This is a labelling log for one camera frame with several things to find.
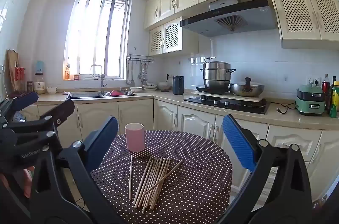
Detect single wooden chopstick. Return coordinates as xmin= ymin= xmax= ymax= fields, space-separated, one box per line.
xmin=128 ymin=154 xmax=133 ymax=201

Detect brown polka-dot tablecloth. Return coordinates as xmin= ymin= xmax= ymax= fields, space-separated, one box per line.
xmin=90 ymin=130 xmax=233 ymax=224

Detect steel steamer pot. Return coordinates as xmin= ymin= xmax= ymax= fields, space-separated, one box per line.
xmin=200 ymin=56 xmax=236 ymax=89

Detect wide lattice wall cabinet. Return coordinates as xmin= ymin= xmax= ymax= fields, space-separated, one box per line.
xmin=270 ymin=0 xmax=339 ymax=49

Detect steel kitchen sink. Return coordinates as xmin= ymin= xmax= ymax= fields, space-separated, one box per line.
xmin=66 ymin=91 xmax=138 ymax=99

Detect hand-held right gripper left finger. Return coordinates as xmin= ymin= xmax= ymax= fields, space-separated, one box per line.
xmin=29 ymin=116 xmax=125 ymax=224

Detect dark blue kettle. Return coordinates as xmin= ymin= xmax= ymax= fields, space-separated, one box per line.
xmin=172 ymin=76 xmax=184 ymax=95

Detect person's left hand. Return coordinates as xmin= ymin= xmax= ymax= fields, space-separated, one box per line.
xmin=0 ymin=166 xmax=35 ymax=198

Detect green electric cooker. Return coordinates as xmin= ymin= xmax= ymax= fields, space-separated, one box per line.
xmin=295 ymin=85 xmax=326 ymax=116

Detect wooden cutting board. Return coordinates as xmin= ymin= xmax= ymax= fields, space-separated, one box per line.
xmin=7 ymin=49 xmax=20 ymax=93

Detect black gas stove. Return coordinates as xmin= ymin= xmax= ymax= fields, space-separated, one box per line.
xmin=183 ymin=95 xmax=271 ymax=115

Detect black induction cooker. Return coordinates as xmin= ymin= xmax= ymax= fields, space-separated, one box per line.
xmin=195 ymin=86 xmax=231 ymax=94

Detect dark glass bottle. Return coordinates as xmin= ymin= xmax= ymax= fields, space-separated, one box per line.
xmin=328 ymin=76 xmax=337 ymax=113

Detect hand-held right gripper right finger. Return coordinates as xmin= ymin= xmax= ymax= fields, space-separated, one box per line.
xmin=222 ymin=114 xmax=313 ymax=224

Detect beige stone board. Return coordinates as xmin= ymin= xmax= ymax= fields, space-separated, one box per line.
xmin=191 ymin=91 xmax=267 ymax=103

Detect bunch of wooden chopsticks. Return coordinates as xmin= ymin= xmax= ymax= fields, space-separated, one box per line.
xmin=132 ymin=156 xmax=184 ymax=214

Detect steel sink faucet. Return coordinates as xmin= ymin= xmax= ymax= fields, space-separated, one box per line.
xmin=90 ymin=64 xmax=107 ymax=94

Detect steel wok black handle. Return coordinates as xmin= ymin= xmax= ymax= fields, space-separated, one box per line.
xmin=229 ymin=77 xmax=265 ymax=97

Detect green bottle yellow cap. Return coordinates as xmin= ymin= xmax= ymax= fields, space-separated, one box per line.
xmin=330 ymin=81 xmax=339 ymax=118

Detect barred kitchen window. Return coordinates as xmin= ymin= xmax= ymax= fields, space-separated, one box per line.
xmin=64 ymin=0 xmax=131 ymax=80

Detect black range hood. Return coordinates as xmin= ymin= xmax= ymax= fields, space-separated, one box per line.
xmin=181 ymin=0 xmax=278 ymax=37

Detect metal wall utensil rack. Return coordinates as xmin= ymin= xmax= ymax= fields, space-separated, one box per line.
xmin=126 ymin=54 xmax=155 ymax=63

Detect pink cup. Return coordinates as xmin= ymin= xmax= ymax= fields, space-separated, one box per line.
xmin=125 ymin=122 xmax=146 ymax=152

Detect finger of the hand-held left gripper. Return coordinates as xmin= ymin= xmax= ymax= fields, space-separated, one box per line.
xmin=0 ymin=91 xmax=40 ymax=129
xmin=1 ymin=99 xmax=75 ymax=146

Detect black power cord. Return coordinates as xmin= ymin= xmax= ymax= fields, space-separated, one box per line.
xmin=275 ymin=102 xmax=297 ymax=114

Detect narrow lattice wall cabinet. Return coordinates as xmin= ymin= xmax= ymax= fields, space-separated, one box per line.
xmin=148 ymin=22 xmax=183 ymax=56

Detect glass jar white contents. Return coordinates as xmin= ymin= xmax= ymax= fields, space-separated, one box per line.
xmin=34 ymin=73 xmax=46 ymax=94

